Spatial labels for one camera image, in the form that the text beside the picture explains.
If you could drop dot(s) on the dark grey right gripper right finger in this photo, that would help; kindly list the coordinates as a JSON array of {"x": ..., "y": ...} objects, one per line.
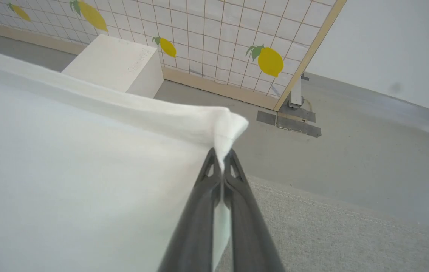
[{"x": 250, "y": 230}]

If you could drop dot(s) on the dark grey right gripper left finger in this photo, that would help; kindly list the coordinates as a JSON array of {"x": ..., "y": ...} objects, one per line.
[{"x": 195, "y": 226}]

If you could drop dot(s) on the white and dark navy garment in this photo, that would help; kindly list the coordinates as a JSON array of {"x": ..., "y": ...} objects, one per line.
[{"x": 67, "y": 170}]

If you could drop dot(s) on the grey fabric sofa cushion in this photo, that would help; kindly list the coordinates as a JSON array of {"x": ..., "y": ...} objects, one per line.
[{"x": 331, "y": 241}]

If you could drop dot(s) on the white box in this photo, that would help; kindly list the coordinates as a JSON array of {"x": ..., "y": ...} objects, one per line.
[{"x": 112, "y": 64}]

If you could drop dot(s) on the tiled lemon print partition panel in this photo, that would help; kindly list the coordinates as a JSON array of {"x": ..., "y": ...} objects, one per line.
[{"x": 206, "y": 34}]

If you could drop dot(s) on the dark grey floor base plate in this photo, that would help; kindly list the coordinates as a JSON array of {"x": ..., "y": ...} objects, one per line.
[{"x": 297, "y": 124}]

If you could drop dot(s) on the grey metal panel foot post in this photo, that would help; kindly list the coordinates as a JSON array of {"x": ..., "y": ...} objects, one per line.
[{"x": 296, "y": 94}]

